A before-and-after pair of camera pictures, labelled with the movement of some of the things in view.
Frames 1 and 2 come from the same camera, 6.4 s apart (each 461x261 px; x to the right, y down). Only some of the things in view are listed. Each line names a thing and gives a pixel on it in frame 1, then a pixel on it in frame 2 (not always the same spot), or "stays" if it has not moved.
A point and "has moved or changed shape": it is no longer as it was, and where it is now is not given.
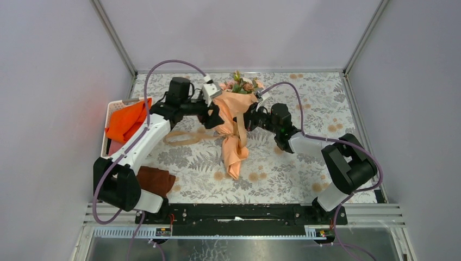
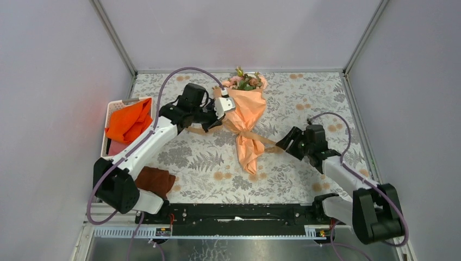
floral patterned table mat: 319,107 stays
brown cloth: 155,180 stays
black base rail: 240,219 stays
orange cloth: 124,122 stays
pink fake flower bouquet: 238,86 has moved or changed shape
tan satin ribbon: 232,135 -> 226,125
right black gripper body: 257,117 -> 308,147
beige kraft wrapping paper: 229,105 -> 246,119
